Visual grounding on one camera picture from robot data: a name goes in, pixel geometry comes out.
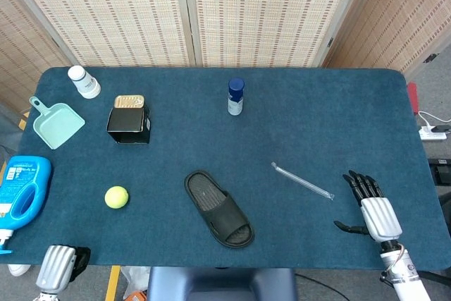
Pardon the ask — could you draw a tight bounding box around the black device on floor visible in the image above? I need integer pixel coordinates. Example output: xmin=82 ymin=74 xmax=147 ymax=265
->
xmin=428 ymin=158 xmax=451 ymax=185

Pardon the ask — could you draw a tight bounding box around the dark blue table mat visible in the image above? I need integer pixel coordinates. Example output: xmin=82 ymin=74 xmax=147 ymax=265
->
xmin=0 ymin=66 xmax=451 ymax=271

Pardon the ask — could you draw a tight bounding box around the bamboo folding screen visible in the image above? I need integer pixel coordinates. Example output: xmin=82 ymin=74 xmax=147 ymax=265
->
xmin=0 ymin=0 xmax=451 ymax=113

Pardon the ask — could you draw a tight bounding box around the gold sardine tin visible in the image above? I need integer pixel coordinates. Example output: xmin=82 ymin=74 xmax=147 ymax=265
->
xmin=113 ymin=94 xmax=146 ymax=110

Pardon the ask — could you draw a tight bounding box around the black floor cable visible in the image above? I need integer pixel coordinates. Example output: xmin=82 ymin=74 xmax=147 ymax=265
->
xmin=295 ymin=271 xmax=353 ymax=301

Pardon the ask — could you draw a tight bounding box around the clear wrapped straw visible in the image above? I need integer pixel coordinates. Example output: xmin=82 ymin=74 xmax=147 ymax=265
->
xmin=271 ymin=161 xmax=335 ymax=201

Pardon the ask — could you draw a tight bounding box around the black open cardboard box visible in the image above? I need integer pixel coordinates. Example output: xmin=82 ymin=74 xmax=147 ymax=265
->
xmin=106 ymin=106 xmax=152 ymax=145

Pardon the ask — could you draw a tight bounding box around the white plastic bag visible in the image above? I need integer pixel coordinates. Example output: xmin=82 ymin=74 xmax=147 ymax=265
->
xmin=121 ymin=266 xmax=152 ymax=301

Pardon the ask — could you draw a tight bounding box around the black rubber slipper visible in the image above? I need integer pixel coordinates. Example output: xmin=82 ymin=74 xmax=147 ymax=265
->
xmin=183 ymin=169 xmax=256 ymax=249

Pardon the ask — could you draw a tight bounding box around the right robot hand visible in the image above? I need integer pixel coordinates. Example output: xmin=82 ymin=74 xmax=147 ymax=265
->
xmin=333 ymin=170 xmax=403 ymax=244

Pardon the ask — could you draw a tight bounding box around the yellow-green tennis ball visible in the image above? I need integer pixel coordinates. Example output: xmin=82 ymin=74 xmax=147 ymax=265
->
xmin=104 ymin=185 xmax=130 ymax=209

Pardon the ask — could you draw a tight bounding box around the white shoe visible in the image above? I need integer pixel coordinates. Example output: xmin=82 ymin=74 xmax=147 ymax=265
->
xmin=7 ymin=264 xmax=32 ymax=277

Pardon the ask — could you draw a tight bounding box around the navy robot base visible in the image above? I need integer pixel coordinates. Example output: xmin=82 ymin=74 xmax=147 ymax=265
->
xmin=146 ymin=267 xmax=299 ymax=301

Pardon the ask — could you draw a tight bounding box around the white cable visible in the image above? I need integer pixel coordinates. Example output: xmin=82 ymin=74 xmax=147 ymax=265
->
xmin=416 ymin=110 xmax=451 ymax=129

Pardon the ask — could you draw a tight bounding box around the blue-capped spray can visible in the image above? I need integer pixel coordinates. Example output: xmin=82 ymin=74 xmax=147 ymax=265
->
xmin=227 ymin=78 xmax=245 ymax=116

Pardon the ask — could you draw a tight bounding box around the white plastic bottle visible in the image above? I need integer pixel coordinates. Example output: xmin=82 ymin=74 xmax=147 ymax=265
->
xmin=67 ymin=65 xmax=101 ymax=99

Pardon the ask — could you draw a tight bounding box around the mint green dustpan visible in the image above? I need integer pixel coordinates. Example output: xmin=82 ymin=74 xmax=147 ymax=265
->
xmin=28 ymin=96 xmax=86 ymax=151

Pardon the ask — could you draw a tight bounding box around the white power strip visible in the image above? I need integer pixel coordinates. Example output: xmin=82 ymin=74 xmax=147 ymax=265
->
xmin=419 ymin=125 xmax=448 ymax=142

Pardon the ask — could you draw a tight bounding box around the blue detergent bottle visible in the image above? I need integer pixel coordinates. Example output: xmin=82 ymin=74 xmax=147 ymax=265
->
xmin=0 ymin=155 xmax=53 ymax=255

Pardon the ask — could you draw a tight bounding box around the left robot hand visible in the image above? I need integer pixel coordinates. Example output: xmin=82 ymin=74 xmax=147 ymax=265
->
xmin=36 ymin=245 xmax=92 ymax=295

